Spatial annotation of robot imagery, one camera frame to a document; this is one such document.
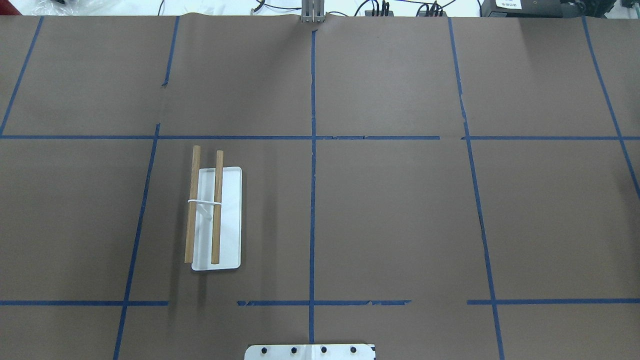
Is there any left wooden rack bar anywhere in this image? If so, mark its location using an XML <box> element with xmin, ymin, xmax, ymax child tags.
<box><xmin>183</xmin><ymin>145</ymin><xmax>201</xmax><ymax>264</ymax></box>

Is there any wooden rack bar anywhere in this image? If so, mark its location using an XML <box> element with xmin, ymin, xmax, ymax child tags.
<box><xmin>183</xmin><ymin>145</ymin><xmax>201</xmax><ymax>264</ymax></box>
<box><xmin>210</xmin><ymin>150</ymin><xmax>224</xmax><ymax>265</ymax></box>

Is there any grey aluminium frame post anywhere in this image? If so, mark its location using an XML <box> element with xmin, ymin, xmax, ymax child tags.
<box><xmin>301</xmin><ymin>0</ymin><xmax>326</xmax><ymax>24</ymax></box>

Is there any black device box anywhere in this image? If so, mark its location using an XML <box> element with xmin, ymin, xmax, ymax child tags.
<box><xmin>480</xmin><ymin>0</ymin><xmax>618</xmax><ymax>19</ymax></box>

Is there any white rack base tray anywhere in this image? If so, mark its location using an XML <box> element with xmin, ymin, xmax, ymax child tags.
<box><xmin>189</xmin><ymin>166</ymin><xmax>243</xmax><ymax>272</ymax></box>

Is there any right wooden rack bar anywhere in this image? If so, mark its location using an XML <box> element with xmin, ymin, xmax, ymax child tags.
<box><xmin>210</xmin><ymin>150</ymin><xmax>224</xmax><ymax>265</ymax></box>

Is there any black power strip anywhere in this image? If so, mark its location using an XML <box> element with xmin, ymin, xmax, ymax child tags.
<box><xmin>354</xmin><ymin>0</ymin><xmax>448</xmax><ymax>18</ymax></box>

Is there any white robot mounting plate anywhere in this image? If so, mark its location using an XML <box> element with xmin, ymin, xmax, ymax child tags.
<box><xmin>244</xmin><ymin>343</ymin><xmax>377</xmax><ymax>360</ymax></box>

